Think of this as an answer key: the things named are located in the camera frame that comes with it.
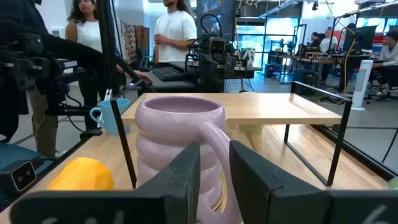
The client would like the yellow faceted mug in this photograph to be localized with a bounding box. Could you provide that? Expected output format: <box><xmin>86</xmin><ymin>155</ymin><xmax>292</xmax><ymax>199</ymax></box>
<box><xmin>46</xmin><ymin>157</ymin><xmax>116</xmax><ymax>191</ymax></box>

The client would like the blue white patterned pot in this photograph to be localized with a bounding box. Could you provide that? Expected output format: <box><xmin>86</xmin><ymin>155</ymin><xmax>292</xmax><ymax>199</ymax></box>
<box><xmin>241</xmin><ymin>47</ymin><xmax>256</xmax><ymax>68</ymax></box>

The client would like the white tower fan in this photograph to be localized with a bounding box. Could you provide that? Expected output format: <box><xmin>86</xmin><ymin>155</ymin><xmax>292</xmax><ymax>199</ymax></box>
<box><xmin>351</xmin><ymin>59</ymin><xmax>374</xmax><ymax>111</ymax></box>

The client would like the lilac ribbed mug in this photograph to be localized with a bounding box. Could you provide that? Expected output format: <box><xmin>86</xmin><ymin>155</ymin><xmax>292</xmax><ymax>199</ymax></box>
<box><xmin>134</xmin><ymin>95</ymin><xmax>245</xmax><ymax>224</ymax></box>

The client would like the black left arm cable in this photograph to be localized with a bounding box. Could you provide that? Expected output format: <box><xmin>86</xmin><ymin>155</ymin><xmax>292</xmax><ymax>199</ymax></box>
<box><xmin>200</xmin><ymin>12</ymin><xmax>224</xmax><ymax>39</ymax></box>

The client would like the black monitor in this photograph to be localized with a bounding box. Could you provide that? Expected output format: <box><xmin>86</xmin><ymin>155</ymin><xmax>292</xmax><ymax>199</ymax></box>
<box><xmin>343</xmin><ymin>25</ymin><xmax>378</xmax><ymax>53</ymax></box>

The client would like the large dark display screen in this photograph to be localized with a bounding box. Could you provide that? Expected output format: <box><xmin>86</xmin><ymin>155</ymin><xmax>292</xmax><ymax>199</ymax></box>
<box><xmin>196</xmin><ymin>0</ymin><xmax>236</xmax><ymax>41</ymax></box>

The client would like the patterned fabric panel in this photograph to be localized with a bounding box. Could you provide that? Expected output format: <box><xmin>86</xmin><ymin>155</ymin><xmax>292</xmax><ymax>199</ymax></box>
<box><xmin>119</xmin><ymin>21</ymin><xmax>150</xmax><ymax>65</ymax></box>

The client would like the grey desk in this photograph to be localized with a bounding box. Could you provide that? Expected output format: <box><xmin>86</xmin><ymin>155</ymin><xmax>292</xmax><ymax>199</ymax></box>
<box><xmin>146</xmin><ymin>60</ymin><xmax>264</xmax><ymax>93</ymax></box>

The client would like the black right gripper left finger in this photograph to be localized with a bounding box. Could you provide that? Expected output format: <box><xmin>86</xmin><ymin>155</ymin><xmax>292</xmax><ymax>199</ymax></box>
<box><xmin>9</xmin><ymin>141</ymin><xmax>201</xmax><ymax>224</ymax></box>

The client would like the black aluminium table frame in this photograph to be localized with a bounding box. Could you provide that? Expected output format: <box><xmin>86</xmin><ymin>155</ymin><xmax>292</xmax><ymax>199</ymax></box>
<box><xmin>37</xmin><ymin>0</ymin><xmax>398</xmax><ymax>183</ymax></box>

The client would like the pale green ribbed mug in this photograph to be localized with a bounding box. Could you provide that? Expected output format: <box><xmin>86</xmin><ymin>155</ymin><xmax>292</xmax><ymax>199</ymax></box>
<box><xmin>385</xmin><ymin>177</ymin><xmax>398</xmax><ymax>191</ymax></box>

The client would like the wooden shelf black frame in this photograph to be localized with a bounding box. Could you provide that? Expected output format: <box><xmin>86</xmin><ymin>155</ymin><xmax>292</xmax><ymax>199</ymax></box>
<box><xmin>109</xmin><ymin>80</ymin><xmax>353</xmax><ymax>190</ymax></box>

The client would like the yellow hanging cable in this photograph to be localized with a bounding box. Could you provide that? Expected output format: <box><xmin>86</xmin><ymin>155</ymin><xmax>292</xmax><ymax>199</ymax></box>
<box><xmin>340</xmin><ymin>37</ymin><xmax>357</xmax><ymax>105</ymax></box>

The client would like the black table camera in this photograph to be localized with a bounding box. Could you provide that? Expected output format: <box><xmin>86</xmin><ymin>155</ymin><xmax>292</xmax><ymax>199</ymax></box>
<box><xmin>0</xmin><ymin>159</ymin><xmax>44</xmax><ymax>195</ymax></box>

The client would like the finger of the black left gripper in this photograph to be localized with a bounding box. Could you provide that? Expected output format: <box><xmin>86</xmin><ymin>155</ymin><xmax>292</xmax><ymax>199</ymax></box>
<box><xmin>222</xmin><ymin>55</ymin><xmax>237</xmax><ymax>78</ymax></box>
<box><xmin>200</xmin><ymin>54</ymin><xmax>218</xmax><ymax>82</ymax></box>

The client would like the person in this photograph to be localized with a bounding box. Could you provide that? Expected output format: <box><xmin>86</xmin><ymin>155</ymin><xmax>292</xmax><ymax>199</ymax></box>
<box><xmin>0</xmin><ymin>0</ymin><xmax>105</xmax><ymax>158</ymax></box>
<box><xmin>64</xmin><ymin>0</ymin><xmax>153</xmax><ymax>131</ymax></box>
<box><xmin>319</xmin><ymin>27</ymin><xmax>339</xmax><ymax>85</ymax></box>
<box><xmin>369</xmin><ymin>29</ymin><xmax>398</xmax><ymax>96</ymax></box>
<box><xmin>153</xmin><ymin>0</ymin><xmax>198</xmax><ymax>68</ymax></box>
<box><xmin>307</xmin><ymin>31</ymin><xmax>323</xmax><ymax>50</ymax></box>

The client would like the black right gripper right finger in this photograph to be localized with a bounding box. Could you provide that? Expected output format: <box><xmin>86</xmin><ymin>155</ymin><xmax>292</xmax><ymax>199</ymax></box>
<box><xmin>229</xmin><ymin>139</ymin><xmax>398</xmax><ymax>224</ymax></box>

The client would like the blue chair seat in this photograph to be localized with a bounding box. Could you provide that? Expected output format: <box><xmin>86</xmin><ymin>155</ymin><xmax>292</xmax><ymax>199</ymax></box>
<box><xmin>0</xmin><ymin>141</ymin><xmax>57</xmax><ymax>175</ymax></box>

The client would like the black keyboard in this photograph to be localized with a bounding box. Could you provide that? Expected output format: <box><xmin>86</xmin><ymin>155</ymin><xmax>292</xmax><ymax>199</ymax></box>
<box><xmin>151</xmin><ymin>66</ymin><xmax>187</xmax><ymax>82</ymax></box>

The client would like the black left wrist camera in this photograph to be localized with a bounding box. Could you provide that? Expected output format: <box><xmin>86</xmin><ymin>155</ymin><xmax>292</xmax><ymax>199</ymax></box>
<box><xmin>208</xmin><ymin>36</ymin><xmax>227</xmax><ymax>57</ymax></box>

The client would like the light blue mug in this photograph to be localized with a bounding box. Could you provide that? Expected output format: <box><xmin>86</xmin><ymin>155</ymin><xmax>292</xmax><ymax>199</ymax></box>
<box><xmin>89</xmin><ymin>98</ymin><xmax>131</xmax><ymax>136</ymax></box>

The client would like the background wooden workbench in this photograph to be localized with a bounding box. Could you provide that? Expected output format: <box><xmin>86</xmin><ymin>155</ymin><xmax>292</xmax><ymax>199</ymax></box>
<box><xmin>270</xmin><ymin>51</ymin><xmax>386</xmax><ymax>66</ymax></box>

